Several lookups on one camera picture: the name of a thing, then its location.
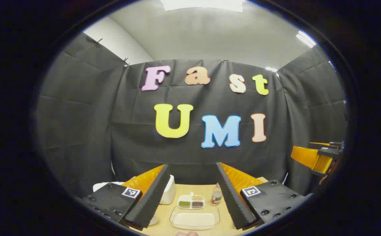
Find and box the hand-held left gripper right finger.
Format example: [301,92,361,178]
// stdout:
[215,162,314,230]

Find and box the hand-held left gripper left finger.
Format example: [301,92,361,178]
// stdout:
[82,164,171,231]

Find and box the clear tray of white rice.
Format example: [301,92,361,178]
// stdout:
[170,206,220,230]

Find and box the white rice cooker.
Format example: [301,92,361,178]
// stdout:
[93,181,159,226]

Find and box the clear plastic bottle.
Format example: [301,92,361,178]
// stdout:
[210,183,223,206]

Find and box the white toaster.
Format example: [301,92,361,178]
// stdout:
[159,175,177,205]

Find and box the white divided bean dish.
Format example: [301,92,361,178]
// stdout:
[177,192,205,210]

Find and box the black backdrop cloth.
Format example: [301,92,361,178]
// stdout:
[35,31,348,199]

